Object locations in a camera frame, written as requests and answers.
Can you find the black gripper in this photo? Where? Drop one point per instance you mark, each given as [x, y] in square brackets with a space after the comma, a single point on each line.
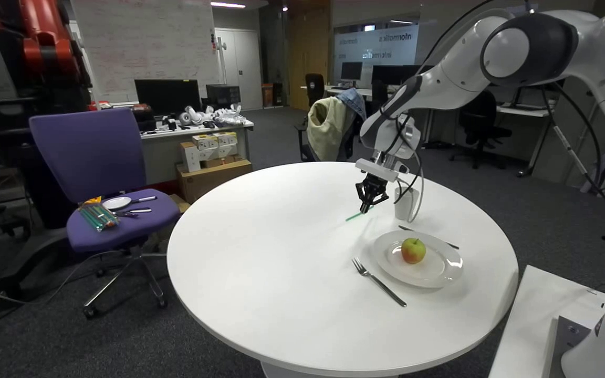
[373, 190]

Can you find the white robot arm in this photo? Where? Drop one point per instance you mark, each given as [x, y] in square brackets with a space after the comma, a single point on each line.
[522, 51]

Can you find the green yellow apple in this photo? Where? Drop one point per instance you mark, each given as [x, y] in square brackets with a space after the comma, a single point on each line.
[411, 250]

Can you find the beige jacket on chair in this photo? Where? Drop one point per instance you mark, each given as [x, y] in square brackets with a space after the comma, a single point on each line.
[325, 126]

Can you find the white round plate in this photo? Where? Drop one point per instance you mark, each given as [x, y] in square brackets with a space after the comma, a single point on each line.
[439, 267]

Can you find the black office chair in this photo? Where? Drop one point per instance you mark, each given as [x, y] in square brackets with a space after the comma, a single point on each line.
[479, 126]

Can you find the cardboard box under desk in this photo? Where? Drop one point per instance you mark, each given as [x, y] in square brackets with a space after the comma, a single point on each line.
[195, 183]

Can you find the white grey desk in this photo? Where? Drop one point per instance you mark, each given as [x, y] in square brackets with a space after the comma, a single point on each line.
[198, 148]

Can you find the black monitor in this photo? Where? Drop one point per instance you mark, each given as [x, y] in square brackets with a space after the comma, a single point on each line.
[167, 96]

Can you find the white small dish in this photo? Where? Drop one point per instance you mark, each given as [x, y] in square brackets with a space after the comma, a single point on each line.
[116, 203]

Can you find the purple office chair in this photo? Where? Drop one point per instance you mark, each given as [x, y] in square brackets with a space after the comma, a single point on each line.
[96, 156]

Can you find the red industrial robot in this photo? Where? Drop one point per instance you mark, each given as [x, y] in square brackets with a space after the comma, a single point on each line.
[40, 61]

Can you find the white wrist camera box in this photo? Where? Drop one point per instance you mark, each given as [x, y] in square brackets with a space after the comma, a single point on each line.
[378, 172]

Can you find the black handled fork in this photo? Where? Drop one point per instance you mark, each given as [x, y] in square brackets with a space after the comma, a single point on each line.
[364, 272]

